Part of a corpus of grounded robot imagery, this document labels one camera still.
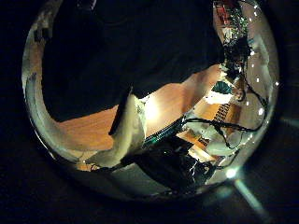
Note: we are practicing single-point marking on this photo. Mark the black piece of clothing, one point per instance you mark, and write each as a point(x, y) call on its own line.
point(140, 46)

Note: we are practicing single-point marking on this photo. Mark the black control box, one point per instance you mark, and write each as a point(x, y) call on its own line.
point(165, 132)

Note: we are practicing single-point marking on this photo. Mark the green circuit board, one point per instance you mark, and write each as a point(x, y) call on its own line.
point(232, 18)

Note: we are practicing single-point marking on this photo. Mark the white and teal chair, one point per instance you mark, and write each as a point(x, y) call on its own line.
point(219, 91)

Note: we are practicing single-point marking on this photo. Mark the striped floor rug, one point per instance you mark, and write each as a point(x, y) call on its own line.
point(221, 112)

